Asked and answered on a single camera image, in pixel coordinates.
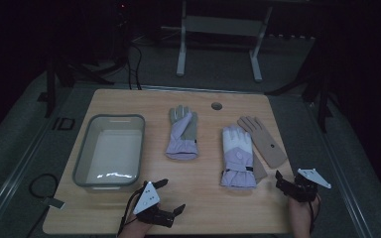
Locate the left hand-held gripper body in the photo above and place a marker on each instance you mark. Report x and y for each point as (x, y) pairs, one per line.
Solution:
(147, 198)

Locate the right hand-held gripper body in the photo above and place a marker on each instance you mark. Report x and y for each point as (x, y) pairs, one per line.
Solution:
(306, 185)

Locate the purple white ski glove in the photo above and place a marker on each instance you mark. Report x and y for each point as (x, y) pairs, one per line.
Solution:
(237, 155)

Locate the purple grey ski glove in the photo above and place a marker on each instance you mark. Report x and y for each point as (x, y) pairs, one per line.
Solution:
(182, 135)

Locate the grey plastic bin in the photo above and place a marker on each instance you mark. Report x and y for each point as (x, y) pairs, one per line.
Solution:
(110, 153)

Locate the person's right hand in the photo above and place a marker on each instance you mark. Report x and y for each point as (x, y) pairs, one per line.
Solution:
(300, 216)

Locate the person's left hand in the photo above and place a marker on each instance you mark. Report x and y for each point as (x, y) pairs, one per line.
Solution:
(135, 228)

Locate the black tripod stand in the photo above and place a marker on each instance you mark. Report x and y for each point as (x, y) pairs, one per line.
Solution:
(320, 92)
(51, 82)

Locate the grey flat plug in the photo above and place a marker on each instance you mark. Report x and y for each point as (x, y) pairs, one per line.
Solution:
(53, 202)

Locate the round grey table grommet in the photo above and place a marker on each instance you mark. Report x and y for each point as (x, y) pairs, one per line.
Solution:
(216, 106)

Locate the black floor bracket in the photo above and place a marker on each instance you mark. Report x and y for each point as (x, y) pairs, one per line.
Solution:
(64, 123)

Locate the white metal desk frame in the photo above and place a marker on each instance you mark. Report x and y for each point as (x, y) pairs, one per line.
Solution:
(223, 28)

